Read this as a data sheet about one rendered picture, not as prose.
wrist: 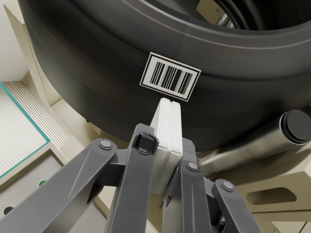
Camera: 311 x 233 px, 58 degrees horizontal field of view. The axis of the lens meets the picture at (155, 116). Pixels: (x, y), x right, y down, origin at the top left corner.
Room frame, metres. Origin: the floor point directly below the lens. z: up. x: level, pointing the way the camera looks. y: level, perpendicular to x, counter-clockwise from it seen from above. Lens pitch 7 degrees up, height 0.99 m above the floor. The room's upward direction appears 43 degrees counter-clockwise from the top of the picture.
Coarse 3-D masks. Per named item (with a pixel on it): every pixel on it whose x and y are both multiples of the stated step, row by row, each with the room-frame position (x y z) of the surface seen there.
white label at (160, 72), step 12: (156, 60) 0.30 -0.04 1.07; (168, 60) 0.30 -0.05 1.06; (144, 72) 0.31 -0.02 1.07; (156, 72) 0.31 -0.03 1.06; (168, 72) 0.31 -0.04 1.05; (180, 72) 0.31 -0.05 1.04; (192, 72) 0.31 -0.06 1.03; (144, 84) 0.32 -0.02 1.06; (156, 84) 0.32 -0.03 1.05; (168, 84) 0.32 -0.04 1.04; (180, 84) 0.32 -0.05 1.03; (192, 84) 0.32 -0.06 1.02; (180, 96) 0.32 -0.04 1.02
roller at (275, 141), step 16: (288, 112) 0.36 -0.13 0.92; (304, 112) 0.37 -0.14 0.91; (272, 128) 0.38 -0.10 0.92; (288, 128) 0.35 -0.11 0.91; (304, 128) 0.36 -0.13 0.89; (240, 144) 0.46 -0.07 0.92; (256, 144) 0.42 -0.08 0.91; (272, 144) 0.39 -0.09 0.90; (288, 144) 0.37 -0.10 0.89; (208, 160) 0.58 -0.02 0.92; (224, 160) 0.51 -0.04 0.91; (240, 160) 0.48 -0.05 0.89; (256, 160) 0.46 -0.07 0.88; (208, 176) 0.62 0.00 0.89
